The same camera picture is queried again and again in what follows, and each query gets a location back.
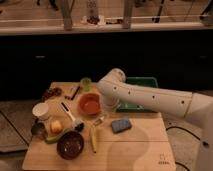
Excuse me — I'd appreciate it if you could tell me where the red bowl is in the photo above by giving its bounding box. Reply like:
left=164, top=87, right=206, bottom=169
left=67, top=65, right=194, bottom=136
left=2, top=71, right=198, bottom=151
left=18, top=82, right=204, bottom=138
left=78, top=93, right=101, bottom=115

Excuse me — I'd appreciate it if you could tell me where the blue sponge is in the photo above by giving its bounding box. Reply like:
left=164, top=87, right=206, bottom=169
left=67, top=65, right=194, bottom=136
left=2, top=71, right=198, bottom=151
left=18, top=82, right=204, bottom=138
left=111, top=119, right=132, bottom=133

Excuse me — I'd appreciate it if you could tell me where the white cup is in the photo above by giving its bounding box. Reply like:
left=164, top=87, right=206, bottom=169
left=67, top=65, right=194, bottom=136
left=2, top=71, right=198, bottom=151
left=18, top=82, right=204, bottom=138
left=32, top=102, right=49, bottom=120

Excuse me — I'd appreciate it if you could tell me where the yellow orange fruit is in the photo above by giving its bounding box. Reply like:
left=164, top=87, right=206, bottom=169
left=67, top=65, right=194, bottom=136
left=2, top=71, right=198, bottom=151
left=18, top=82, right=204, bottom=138
left=50, top=120, right=63, bottom=134

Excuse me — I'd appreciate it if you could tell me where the black and white marker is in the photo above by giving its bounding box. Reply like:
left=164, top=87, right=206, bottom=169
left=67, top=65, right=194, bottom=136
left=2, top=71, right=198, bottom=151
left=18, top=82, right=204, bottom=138
left=64, top=86, right=80, bottom=100

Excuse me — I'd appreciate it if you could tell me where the wooden table board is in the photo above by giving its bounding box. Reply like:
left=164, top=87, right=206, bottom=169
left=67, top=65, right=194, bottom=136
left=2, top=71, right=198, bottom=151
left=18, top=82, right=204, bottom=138
left=21, top=81, right=177, bottom=171

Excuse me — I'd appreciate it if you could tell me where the bunch of dark grapes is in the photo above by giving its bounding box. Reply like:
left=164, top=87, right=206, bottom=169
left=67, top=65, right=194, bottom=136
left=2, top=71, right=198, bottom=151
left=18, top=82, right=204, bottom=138
left=42, top=87, right=62, bottom=101

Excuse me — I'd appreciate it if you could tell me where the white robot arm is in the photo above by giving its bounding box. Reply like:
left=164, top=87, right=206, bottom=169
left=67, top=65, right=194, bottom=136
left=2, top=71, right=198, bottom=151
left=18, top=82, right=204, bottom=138
left=97, top=68, right=213, bottom=171

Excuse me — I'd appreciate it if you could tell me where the yellow banana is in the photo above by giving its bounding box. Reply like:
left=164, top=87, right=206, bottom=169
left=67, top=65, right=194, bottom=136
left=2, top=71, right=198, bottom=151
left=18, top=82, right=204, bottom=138
left=89, top=126, right=97, bottom=153

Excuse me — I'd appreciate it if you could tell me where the green plastic tray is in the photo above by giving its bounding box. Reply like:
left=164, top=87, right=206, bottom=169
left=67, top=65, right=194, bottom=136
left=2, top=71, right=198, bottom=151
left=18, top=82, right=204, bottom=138
left=117, top=77, right=158, bottom=113

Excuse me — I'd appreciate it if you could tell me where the dark purple bowl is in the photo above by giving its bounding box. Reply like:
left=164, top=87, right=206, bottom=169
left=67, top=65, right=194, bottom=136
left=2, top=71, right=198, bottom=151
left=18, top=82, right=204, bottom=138
left=56, top=131, right=84, bottom=160

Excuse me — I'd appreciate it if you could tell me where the green cup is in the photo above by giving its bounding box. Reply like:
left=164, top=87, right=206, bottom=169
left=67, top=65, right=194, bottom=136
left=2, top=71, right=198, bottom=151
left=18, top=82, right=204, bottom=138
left=80, top=77, right=91, bottom=91

